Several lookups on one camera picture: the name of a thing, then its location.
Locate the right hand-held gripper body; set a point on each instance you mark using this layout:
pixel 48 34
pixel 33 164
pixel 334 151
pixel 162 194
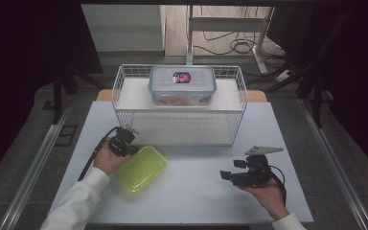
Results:
pixel 255 175

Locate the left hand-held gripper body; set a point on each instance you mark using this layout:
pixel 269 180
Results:
pixel 121 143

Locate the yellow-green plastic container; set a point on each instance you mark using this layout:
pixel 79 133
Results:
pixel 143 171

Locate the clear container with blue-rimmed lid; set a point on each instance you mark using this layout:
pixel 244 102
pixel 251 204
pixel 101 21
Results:
pixel 182 84

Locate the person's left hand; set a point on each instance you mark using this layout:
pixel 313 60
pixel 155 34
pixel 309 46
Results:
pixel 108 159

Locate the person's right hand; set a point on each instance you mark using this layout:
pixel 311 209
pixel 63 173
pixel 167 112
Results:
pixel 270 198

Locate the black floor plate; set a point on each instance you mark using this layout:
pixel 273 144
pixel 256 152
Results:
pixel 65 135

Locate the wooden table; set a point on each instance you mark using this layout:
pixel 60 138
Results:
pixel 257 96

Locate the black stand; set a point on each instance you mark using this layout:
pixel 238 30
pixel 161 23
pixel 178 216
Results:
pixel 57 99
pixel 316 102

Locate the white power strip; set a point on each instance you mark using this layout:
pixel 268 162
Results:
pixel 282 75

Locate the white cabinet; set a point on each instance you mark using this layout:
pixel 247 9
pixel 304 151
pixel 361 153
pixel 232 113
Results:
pixel 124 28

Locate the aluminium rail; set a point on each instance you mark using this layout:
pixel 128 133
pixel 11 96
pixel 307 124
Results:
pixel 35 166
pixel 335 159

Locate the white metal desk frame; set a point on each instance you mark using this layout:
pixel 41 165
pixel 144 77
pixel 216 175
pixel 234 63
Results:
pixel 226 24

